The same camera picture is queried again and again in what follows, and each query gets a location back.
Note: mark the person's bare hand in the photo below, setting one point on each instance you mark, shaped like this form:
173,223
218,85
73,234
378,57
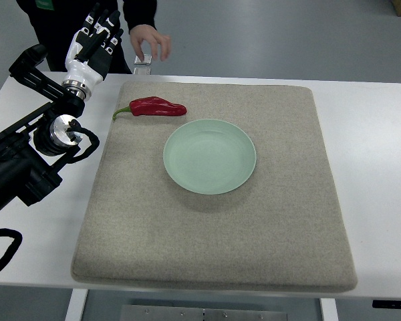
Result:
160,44

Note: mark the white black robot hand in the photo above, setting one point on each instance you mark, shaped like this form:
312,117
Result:
93,46

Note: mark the red pepper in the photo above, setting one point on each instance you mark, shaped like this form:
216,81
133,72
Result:
152,106

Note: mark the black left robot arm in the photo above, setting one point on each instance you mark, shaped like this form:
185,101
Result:
37,147

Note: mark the light green plate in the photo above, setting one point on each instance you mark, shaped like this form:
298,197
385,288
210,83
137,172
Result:
209,157

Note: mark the small clear plastic box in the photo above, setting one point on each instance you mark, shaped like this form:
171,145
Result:
145,61

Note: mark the person in black clothes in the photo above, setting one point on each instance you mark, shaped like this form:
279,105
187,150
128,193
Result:
56,22

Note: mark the white table leg left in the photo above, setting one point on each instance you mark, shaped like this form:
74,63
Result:
76,305

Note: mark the white table leg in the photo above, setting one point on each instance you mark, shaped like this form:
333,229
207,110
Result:
76,305
329,310

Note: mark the beige felt mat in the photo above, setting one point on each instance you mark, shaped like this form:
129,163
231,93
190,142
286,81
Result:
237,194

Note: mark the white table leg right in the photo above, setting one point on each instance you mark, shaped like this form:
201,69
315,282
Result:
329,310

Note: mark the black table control panel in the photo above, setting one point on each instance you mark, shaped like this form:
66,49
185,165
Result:
387,304

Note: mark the metal table base plate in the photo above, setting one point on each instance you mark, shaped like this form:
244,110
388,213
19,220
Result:
139,312

